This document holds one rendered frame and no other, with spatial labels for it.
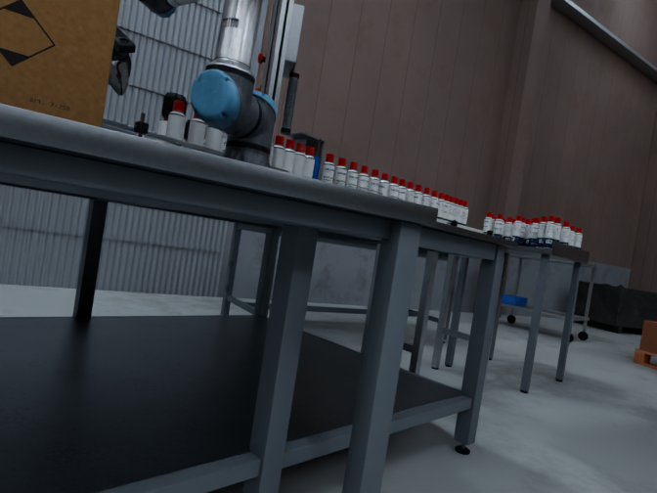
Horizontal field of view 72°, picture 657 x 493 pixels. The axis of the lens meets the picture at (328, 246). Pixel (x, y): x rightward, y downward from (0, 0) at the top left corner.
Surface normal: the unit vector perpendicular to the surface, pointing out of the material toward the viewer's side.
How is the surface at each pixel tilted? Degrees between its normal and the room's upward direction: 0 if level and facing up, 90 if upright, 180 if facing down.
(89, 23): 90
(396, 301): 90
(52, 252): 90
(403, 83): 90
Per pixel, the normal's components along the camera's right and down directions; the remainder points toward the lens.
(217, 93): -0.33, 0.09
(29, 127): 0.54, 0.09
